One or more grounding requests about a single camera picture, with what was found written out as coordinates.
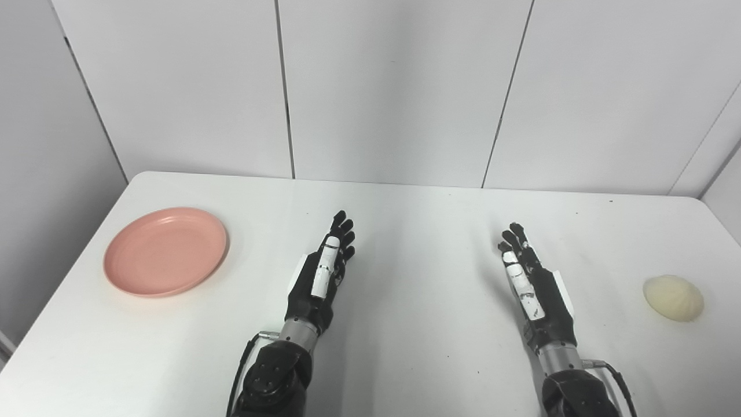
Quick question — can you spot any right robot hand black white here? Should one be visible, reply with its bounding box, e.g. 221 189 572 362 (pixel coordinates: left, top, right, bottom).
498 222 578 353

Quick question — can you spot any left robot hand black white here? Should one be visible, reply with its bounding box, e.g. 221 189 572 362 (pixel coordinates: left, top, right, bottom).
284 210 357 336

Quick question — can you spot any cream steamed bun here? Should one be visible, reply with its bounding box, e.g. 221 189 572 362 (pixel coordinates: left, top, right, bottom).
643 275 705 323

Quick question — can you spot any pink round plate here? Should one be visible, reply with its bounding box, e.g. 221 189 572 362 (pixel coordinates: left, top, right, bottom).
103 207 229 298

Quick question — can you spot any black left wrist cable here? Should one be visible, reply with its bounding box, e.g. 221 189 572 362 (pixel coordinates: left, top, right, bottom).
226 331 280 417

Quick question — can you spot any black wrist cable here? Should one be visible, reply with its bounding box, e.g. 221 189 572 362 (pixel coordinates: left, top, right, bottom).
226 331 280 417
584 359 639 417

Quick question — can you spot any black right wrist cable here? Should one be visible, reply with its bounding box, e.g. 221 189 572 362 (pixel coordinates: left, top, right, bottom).
584 359 639 417

